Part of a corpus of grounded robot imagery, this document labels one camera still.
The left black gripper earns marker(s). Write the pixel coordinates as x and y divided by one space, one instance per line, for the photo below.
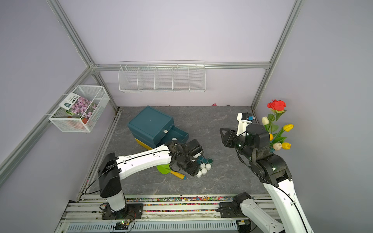
193 170

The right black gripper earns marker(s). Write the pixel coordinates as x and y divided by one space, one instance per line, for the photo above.
229 139

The teal drawer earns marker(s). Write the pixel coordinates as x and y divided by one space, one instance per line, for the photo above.
174 133

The teal drawer cabinet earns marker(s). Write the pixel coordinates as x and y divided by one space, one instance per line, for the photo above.
150 126

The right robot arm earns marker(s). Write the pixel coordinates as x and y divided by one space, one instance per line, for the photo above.
274 174

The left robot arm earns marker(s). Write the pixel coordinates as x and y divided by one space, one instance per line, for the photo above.
114 168

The yellow bottom drawer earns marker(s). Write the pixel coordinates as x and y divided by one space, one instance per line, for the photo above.
143 144

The green toy shovel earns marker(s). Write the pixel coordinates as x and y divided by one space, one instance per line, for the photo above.
165 169

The colourful pebble tray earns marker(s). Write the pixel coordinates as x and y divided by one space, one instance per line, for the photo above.
180 204

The glass vase with flowers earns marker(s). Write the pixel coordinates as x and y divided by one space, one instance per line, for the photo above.
276 138

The purple flower seed packet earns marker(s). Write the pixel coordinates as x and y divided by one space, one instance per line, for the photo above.
78 106

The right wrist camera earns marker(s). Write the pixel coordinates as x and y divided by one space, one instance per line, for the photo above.
244 119

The long white wire basket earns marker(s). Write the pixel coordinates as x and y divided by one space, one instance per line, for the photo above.
162 76

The small white wire basket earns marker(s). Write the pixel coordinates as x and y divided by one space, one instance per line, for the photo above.
67 124

